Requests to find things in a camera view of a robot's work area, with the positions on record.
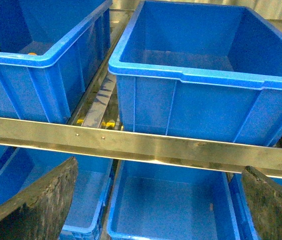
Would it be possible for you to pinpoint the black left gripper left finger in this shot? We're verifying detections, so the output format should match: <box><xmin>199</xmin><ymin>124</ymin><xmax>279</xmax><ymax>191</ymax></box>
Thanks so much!
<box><xmin>0</xmin><ymin>156</ymin><xmax>79</xmax><ymax>240</ymax></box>

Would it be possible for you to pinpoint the blue bin with buttons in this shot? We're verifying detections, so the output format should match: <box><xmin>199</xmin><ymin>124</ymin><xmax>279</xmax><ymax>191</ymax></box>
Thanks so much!
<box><xmin>0</xmin><ymin>0</ymin><xmax>112</xmax><ymax>124</ymax></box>

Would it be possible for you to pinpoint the metal divider rail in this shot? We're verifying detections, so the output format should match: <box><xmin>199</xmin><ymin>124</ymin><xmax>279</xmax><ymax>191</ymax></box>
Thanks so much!
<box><xmin>67</xmin><ymin>9</ymin><xmax>133</xmax><ymax>128</ymax></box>

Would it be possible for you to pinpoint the lower shelf blue bin left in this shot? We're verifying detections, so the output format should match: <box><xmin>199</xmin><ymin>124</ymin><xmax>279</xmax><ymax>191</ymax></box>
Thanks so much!
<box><xmin>0</xmin><ymin>145</ymin><xmax>114</xmax><ymax>240</ymax></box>

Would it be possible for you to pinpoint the shelf blue bin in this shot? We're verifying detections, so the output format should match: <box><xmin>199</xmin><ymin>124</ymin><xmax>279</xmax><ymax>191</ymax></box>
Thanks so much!
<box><xmin>0</xmin><ymin>145</ymin><xmax>114</xmax><ymax>240</ymax></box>
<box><xmin>228</xmin><ymin>173</ymin><xmax>282</xmax><ymax>240</ymax></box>
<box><xmin>107</xmin><ymin>160</ymin><xmax>240</xmax><ymax>240</ymax></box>

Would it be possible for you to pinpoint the lower shelf blue bin right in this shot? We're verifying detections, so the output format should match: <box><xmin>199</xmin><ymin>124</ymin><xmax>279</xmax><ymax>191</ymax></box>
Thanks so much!
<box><xmin>228</xmin><ymin>173</ymin><xmax>282</xmax><ymax>240</ymax></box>

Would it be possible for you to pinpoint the lower shelf blue bin middle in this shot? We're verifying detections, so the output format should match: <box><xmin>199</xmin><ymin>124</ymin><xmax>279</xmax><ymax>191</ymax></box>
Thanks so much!
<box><xmin>107</xmin><ymin>160</ymin><xmax>240</xmax><ymax>240</ymax></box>

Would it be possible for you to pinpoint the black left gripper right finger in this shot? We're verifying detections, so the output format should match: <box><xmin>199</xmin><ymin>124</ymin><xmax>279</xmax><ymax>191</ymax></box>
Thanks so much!
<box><xmin>241</xmin><ymin>165</ymin><xmax>282</xmax><ymax>240</ymax></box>

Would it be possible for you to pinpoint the blue empty target bin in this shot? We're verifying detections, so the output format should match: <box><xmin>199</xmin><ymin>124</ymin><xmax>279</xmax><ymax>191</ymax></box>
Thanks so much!
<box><xmin>108</xmin><ymin>0</ymin><xmax>282</xmax><ymax>146</ymax></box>

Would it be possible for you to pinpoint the metal front shelf beam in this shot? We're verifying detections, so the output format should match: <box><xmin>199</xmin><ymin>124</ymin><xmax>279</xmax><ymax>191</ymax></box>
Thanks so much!
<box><xmin>0</xmin><ymin>117</ymin><xmax>282</xmax><ymax>178</ymax></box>

